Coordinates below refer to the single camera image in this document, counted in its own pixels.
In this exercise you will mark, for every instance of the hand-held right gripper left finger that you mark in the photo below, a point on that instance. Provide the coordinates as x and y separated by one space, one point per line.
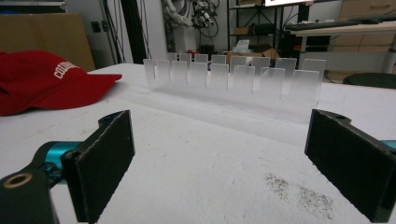
102 168

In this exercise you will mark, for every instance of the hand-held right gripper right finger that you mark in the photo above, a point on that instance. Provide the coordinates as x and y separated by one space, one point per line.
351 161

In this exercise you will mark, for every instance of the red baseball cap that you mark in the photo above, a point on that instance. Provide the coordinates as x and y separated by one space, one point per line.
40 81

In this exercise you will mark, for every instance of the clear acrylic slotted rack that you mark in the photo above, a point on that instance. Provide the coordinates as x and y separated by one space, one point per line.
236 90

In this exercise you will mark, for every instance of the black round stool seat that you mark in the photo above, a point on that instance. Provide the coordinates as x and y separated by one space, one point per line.
370 80

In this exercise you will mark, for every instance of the white desk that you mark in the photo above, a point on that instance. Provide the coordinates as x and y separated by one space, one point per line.
345 34

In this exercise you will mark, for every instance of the black keyboard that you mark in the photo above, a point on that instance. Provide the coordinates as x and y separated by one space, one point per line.
323 25

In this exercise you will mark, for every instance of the brown cardboard sheet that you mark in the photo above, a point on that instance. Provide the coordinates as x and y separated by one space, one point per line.
46 39

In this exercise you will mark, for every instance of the open cardboard box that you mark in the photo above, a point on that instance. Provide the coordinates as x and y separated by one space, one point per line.
252 51

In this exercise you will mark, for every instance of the black metal shelf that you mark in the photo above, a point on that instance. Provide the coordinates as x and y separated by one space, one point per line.
249 25

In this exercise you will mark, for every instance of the monitor screen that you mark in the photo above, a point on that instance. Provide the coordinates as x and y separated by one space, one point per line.
288 2

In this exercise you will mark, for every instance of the black vertical post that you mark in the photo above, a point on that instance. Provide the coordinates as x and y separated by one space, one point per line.
134 31

